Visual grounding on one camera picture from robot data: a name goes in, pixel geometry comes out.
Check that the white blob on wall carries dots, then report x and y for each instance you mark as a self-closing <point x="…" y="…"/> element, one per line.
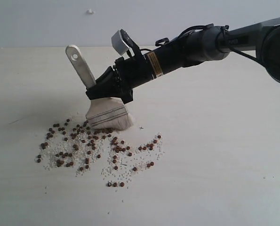
<point x="90" y="12"/>

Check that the brown and white grains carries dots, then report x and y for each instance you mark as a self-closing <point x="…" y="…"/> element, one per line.
<point x="68" y="145"/>

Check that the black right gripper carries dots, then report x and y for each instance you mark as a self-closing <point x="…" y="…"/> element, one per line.
<point x="127" y="75"/>

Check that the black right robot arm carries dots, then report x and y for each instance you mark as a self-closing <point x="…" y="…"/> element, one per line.
<point x="195" y="45"/>

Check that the white wooden brush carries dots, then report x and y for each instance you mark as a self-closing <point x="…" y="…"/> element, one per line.
<point x="103" y="113"/>

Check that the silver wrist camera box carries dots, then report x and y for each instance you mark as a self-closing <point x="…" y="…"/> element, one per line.
<point x="121" y="42"/>

